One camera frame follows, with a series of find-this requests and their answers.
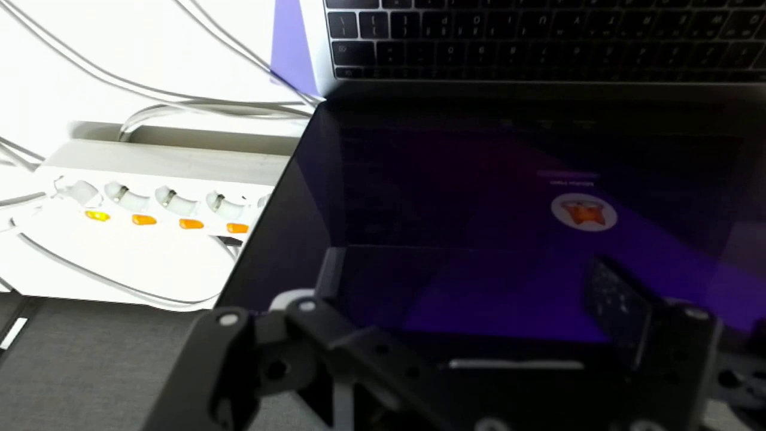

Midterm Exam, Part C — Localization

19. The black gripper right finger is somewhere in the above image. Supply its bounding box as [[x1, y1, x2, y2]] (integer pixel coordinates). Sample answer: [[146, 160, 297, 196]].
[[587, 255, 725, 431]]

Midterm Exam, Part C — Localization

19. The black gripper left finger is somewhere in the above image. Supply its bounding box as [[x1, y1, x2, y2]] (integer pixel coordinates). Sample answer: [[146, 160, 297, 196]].
[[141, 244, 377, 431]]

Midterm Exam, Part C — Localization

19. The black tablet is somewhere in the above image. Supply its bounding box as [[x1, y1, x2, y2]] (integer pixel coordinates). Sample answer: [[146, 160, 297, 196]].
[[213, 0, 766, 379]]

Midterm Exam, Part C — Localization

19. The white power strip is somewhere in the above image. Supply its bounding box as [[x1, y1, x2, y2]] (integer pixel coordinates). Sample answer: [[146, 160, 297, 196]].
[[0, 136, 298, 311]]

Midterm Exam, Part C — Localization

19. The grey desk partition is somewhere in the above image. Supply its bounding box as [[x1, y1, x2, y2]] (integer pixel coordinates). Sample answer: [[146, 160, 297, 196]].
[[0, 289, 341, 431]]

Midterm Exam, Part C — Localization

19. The purple paper sheet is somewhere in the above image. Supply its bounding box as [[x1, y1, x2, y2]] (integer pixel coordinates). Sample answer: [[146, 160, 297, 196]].
[[268, 0, 329, 102]]

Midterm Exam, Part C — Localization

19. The thick white power cable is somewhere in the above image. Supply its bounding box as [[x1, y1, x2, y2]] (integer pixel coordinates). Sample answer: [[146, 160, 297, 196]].
[[0, 0, 320, 143], [0, 134, 52, 210]]

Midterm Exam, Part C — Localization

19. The thin white charger cable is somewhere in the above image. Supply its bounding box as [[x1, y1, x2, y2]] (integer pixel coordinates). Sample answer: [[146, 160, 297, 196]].
[[170, 0, 326, 110]]

